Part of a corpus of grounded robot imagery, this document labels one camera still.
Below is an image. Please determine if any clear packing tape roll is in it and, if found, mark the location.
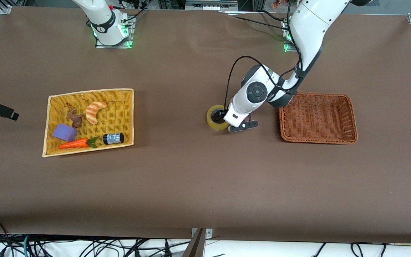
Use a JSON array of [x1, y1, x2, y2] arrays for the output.
[[207, 105, 230, 131]]

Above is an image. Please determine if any purple foam block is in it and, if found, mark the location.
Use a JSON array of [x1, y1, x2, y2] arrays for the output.
[[52, 124, 78, 142]]

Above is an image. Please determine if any brown toy lion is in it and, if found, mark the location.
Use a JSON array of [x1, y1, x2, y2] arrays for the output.
[[67, 108, 86, 129]]

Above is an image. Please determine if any toy carrot with green leaves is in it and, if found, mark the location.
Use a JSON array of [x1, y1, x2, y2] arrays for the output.
[[59, 137, 101, 149]]

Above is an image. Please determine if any brown woven basket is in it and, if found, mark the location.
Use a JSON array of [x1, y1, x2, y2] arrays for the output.
[[279, 91, 358, 145]]

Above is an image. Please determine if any toy croissant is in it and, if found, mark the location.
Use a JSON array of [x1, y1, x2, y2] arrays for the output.
[[86, 101, 108, 125]]

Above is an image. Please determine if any yellow woven basket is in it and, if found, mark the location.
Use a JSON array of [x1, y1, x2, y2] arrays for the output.
[[42, 88, 135, 157]]

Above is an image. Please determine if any small black-capped blue-label bottle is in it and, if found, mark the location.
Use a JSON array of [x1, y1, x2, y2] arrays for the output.
[[103, 132, 125, 145]]

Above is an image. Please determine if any grey metal box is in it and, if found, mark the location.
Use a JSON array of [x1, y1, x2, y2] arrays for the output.
[[185, 0, 239, 11]]

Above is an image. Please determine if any aluminium profile bar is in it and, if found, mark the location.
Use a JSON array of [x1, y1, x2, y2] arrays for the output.
[[182, 228, 207, 257]]

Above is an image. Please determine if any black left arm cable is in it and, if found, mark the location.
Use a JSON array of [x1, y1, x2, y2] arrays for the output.
[[223, 0, 304, 115]]

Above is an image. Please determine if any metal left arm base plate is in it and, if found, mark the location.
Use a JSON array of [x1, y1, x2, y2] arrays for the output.
[[282, 18, 299, 53]]

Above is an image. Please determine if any black cable across table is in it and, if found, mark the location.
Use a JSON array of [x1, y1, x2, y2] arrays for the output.
[[227, 10, 291, 30]]

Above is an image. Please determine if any small metal bracket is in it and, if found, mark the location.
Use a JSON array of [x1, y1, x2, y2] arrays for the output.
[[191, 228, 213, 239]]

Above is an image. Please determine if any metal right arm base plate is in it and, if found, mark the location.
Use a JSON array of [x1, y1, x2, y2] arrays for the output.
[[95, 16, 135, 49]]

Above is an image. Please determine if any green cable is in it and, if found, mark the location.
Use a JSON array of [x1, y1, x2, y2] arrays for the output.
[[21, 234, 32, 257]]

